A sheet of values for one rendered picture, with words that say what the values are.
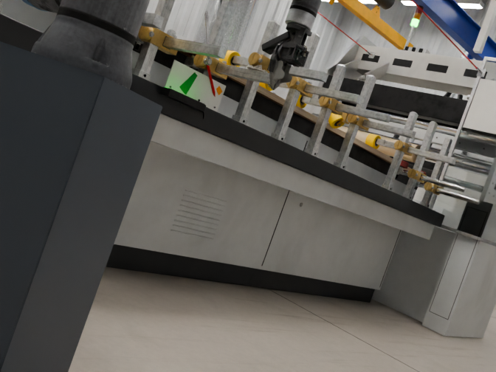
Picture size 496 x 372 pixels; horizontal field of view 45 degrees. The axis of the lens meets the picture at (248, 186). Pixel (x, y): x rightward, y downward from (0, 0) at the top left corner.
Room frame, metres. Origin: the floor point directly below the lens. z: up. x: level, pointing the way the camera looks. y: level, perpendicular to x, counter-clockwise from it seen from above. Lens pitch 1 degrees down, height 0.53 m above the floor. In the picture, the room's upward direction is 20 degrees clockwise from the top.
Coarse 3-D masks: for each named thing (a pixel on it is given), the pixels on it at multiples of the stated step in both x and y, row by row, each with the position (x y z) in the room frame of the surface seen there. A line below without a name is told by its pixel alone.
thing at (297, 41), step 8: (288, 24) 1.93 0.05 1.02; (296, 24) 1.91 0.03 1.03; (296, 32) 1.93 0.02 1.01; (304, 32) 1.90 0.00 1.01; (288, 40) 1.94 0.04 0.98; (296, 40) 1.91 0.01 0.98; (304, 40) 1.91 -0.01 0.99; (280, 48) 1.93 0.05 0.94; (288, 48) 1.92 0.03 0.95; (296, 48) 1.90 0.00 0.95; (304, 48) 1.91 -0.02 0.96; (280, 56) 1.93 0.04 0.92; (288, 56) 1.90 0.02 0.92; (296, 56) 1.90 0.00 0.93; (304, 56) 1.93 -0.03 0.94; (296, 64) 1.93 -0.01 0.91; (304, 64) 1.94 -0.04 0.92
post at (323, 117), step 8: (336, 72) 2.68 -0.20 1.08; (344, 72) 2.68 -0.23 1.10; (336, 80) 2.67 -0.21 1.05; (328, 88) 2.68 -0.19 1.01; (336, 88) 2.66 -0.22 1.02; (320, 112) 2.68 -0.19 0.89; (328, 112) 2.67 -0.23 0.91; (320, 120) 2.67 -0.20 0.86; (320, 128) 2.66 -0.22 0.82; (312, 136) 2.68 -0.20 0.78; (320, 136) 2.67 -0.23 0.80; (312, 144) 2.67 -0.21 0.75
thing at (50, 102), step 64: (0, 64) 1.04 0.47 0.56; (64, 64) 1.01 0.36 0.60; (0, 128) 1.03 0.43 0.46; (64, 128) 1.00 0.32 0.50; (128, 128) 1.12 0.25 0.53; (0, 192) 1.02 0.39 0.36; (64, 192) 0.99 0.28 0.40; (128, 192) 1.21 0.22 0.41; (0, 256) 1.01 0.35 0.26; (64, 256) 1.06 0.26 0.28; (0, 320) 1.00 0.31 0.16; (64, 320) 1.14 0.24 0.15
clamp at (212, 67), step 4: (196, 56) 2.10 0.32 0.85; (200, 56) 2.08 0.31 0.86; (204, 56) 2.08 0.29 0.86; (196, 60) 2.09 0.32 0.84; (200, 60) 2.08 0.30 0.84; (212, 60) 2.10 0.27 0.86; (216, 60) 2.11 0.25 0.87; (196, 64) 2.09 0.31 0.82; (200, 64) 2.08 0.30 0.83; (204, 64) 2.09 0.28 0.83; (212, 64) 2.11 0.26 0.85; (216, 64) 2.12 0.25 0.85; (204, 68) 2.09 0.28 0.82; (212, 68) 2.11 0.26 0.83; (212, 72) 2.12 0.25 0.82; (216, 72) 2.13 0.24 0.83; (216, 76) 2.17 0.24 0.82; (220, 76) 2.15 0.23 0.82; (224, 76) 2.16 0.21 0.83
